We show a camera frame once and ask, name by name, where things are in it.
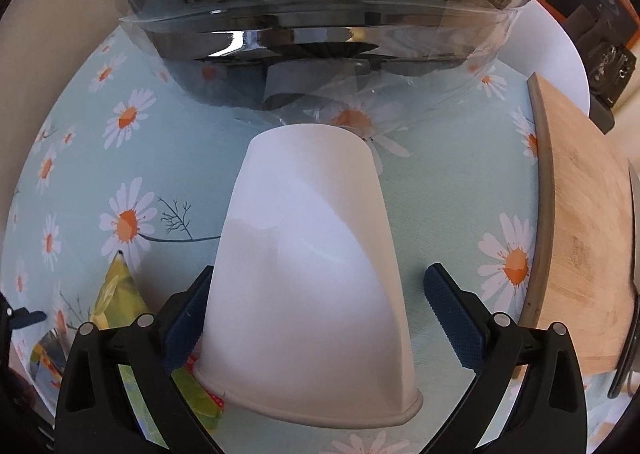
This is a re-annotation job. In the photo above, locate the white paper cup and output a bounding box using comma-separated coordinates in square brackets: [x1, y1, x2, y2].
[192, 123, 424, 431]

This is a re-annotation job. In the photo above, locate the white chair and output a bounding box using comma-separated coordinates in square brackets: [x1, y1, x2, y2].
[500, 0, 591, 115]

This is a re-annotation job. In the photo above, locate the daisy print tablecloth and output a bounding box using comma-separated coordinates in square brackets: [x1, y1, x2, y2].
[0, 24, 640, 454]

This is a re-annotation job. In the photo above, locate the steel cleaver black handle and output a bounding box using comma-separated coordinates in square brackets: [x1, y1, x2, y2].
[607, 159, 640, 400]

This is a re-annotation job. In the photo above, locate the black low cabinet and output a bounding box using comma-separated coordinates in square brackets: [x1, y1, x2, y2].
[590, 94, 617, 135]

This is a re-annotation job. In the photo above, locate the clear plastic waste bin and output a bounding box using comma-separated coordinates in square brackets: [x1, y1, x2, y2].
[100, 0, 538, 135]

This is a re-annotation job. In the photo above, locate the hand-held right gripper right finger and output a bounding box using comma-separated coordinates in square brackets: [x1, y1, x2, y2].
[424, 263, 588, 454]

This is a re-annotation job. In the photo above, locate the yellow green snack wrapper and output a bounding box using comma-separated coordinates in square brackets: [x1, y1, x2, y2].
[30, 251, 223, 435]

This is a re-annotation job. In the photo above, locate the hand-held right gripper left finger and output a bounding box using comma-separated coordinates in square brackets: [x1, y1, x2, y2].
[54, 265, 226, 454]

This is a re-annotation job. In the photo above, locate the wooden cutting board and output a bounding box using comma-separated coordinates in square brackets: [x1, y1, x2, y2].
[517, 73, 638, 375]

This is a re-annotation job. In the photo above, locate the brown handbag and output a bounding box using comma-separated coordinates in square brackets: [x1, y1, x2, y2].
[575, 4, 640, 107]

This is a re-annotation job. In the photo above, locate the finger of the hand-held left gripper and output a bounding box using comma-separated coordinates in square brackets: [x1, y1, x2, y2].
[0, 291, 48, 335]
[0, 369, 53, 454]

